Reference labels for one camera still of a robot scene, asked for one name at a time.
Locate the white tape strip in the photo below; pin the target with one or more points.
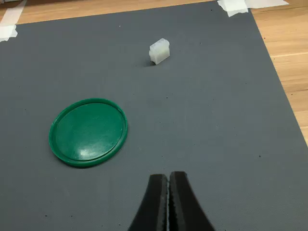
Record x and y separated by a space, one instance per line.
13 12
264 2
7 32
237 9

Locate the dark grey mat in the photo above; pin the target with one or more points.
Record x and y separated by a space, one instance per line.
192 108

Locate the round green lid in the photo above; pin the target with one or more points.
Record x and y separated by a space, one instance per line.
89 132

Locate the small white plastic terminal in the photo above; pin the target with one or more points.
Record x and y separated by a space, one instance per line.
159 51

